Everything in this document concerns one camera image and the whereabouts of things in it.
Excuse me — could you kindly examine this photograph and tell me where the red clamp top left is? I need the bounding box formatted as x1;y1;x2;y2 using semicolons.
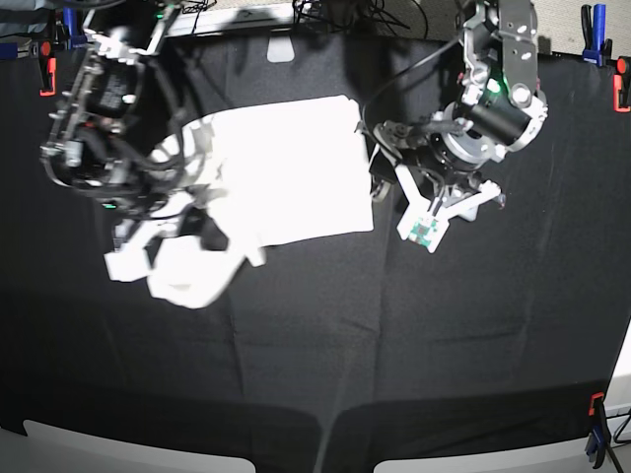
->
31;39;56;97

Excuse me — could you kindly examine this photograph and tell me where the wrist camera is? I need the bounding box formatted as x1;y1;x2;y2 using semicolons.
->
104;242;152;283
396;198;449;253

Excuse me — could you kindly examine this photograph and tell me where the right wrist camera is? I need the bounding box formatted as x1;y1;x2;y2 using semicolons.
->
104;242;152;283

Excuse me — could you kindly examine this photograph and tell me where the black cable bundle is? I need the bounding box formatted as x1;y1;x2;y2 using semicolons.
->
290;0;429;39

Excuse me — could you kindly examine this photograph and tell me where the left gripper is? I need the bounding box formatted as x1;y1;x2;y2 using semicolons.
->
369;120;506;222

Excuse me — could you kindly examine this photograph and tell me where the white printed t-shirt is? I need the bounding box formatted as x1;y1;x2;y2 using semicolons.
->
147;96;374;309

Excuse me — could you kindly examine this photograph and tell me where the blue clamp top left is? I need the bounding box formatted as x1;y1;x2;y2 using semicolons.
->
62;7;87;49

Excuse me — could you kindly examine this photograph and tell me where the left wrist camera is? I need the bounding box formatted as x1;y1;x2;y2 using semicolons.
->
396;198;449;253

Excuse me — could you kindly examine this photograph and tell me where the black table cloth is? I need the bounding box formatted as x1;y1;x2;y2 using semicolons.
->
1;57;630;472

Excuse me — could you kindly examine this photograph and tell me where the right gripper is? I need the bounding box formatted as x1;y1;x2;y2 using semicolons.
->
112;196;229;261

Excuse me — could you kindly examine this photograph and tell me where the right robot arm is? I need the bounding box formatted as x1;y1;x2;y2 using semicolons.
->
40;1;228;250

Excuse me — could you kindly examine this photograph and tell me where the blue clamp top right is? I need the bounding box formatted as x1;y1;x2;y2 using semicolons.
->
581;3;612;67

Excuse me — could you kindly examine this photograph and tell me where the red clamp top right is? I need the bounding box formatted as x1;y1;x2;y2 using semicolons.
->
613;56;630;113

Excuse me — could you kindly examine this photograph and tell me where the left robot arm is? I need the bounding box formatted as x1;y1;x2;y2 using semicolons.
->
360;1;548;221

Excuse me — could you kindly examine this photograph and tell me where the red blue clamp bottom right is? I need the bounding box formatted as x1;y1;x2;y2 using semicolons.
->
585;392;611;470

